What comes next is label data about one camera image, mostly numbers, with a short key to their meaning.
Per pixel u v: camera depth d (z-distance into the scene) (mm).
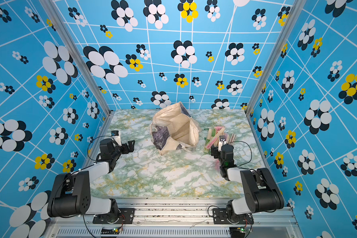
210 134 1052
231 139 1017
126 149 825
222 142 782
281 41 790
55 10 705
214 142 983
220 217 722
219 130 1038
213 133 1050
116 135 792
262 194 437
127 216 737
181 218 738
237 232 698
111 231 713
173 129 1023
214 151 839
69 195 434
